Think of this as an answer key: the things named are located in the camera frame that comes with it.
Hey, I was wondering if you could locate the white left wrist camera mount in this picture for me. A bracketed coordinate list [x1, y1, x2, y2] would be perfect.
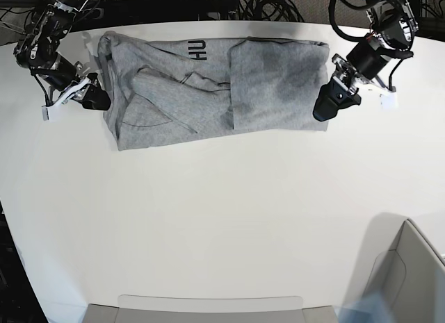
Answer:
[358, 75, 398, 110]

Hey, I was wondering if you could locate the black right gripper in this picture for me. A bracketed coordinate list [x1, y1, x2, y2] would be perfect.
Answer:
[33, 55, 111, 111]

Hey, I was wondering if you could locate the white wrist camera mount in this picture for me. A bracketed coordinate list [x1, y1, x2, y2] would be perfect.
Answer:
[358, 75, 398, 110]
[31, 63, 102, 121]

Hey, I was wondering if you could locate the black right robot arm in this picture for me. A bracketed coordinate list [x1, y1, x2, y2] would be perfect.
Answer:
[14, 0, 111, 113]

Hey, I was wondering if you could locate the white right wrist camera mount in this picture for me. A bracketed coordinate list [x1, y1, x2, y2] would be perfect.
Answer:
[31, 63, 102, 121]

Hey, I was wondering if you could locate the black cable bundle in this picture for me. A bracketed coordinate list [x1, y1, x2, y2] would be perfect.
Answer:
[239, 0, 307, 23]

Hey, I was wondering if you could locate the grey T-shirt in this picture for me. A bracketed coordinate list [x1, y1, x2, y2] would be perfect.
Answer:
[97, 33, 330, 151]

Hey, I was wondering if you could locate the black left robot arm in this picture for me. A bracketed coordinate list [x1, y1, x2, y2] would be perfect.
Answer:
[313, 0, 419, 122]

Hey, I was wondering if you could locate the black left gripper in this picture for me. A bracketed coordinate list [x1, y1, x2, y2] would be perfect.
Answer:
[312, 41, 391, 122]

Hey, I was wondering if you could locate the grey chair front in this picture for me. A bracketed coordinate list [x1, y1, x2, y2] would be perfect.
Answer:
[83, 295, 339, 322]

